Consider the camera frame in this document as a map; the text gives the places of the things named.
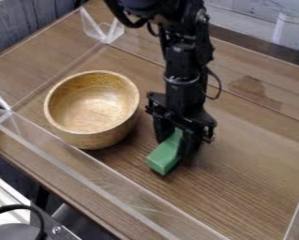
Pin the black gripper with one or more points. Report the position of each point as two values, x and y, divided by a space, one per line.
177 109

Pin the green rectangular block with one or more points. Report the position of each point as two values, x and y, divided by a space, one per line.
164 156

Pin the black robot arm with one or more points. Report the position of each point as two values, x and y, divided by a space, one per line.
179 22

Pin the brown wooden bowl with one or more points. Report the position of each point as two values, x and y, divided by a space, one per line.
90 108

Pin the white container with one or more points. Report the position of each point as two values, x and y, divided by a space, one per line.
286 31

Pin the clear acrylic corner bracket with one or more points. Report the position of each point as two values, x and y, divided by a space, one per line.
104 32

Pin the clear acrylic front wall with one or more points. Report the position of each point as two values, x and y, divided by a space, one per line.
121 206

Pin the grey metal bracket with screw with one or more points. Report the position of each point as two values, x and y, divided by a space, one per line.
54 230

